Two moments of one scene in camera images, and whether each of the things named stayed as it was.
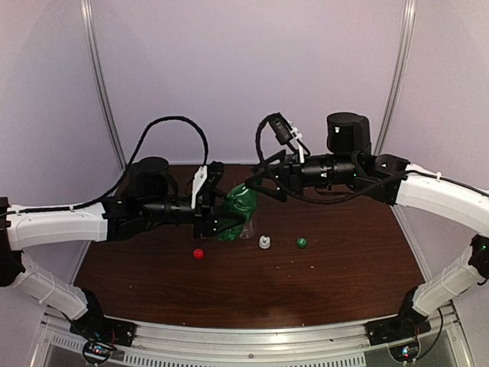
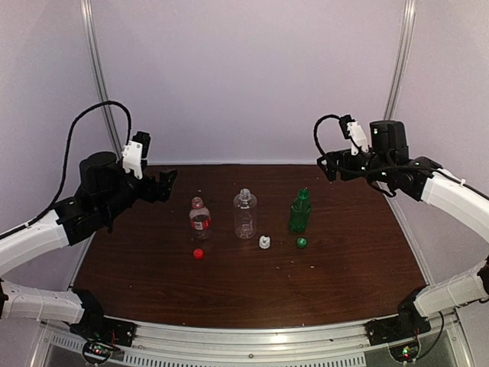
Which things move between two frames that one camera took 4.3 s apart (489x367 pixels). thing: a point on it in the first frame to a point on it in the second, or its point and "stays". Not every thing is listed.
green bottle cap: (302, 242) stays
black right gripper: (289, 168) to (333, 157)
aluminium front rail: (349, 345) stays
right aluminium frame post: (399, 67) stays
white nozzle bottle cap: (264, 241) stays
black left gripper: (202, 221) to (151, 194)
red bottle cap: (199, 254) stays
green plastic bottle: (241, 202) to (300, 210)
